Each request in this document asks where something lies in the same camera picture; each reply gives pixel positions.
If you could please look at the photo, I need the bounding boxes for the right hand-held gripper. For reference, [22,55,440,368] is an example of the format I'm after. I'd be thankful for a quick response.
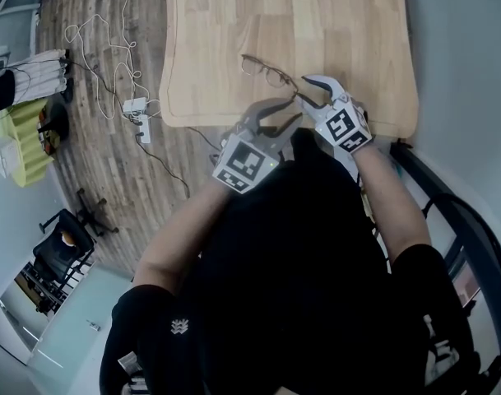
[295,73,373,179]

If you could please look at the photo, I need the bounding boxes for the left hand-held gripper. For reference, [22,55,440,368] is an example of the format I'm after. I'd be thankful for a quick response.
[211,97,304,196]

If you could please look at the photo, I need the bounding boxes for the thin-framed eyeglasses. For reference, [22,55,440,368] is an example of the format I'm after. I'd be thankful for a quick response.
[239,53,317,109]

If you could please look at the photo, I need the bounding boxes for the person's right forearm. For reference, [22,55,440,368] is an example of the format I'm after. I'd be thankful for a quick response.
[351,141,433,263]

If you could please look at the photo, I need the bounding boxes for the person's left forearm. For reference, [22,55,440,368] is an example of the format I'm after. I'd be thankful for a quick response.
[132,176,235,300]

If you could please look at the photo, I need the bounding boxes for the white power strip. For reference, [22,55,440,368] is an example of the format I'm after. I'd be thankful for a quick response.
[122,96,149,119]
[136,114,153,145]

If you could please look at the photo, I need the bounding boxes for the person's black clothing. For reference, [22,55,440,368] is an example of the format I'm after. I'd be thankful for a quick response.
[99,127,482,395]

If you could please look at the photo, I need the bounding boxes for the black bag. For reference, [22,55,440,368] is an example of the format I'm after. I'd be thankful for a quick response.
[37,101,71,156]

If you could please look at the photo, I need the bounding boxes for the green pleated stool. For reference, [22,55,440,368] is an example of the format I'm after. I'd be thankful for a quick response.
[0,98,56,189]

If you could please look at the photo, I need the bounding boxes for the black office chair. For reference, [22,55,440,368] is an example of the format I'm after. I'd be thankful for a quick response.
[30,187,121,288]

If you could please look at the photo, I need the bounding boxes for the black metal frame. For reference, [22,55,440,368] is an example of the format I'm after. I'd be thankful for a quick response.
[388,137,501,346]

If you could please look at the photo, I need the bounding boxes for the black floor cable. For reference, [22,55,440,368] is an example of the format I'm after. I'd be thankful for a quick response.
[133,135,192,201]

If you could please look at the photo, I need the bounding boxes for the long white floor cable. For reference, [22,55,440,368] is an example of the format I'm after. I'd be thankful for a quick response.
[63,0,165,122]

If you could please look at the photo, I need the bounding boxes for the white backpack strap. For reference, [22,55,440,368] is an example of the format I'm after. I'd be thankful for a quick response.
[421,313,462,387]
[116,351,149,395]

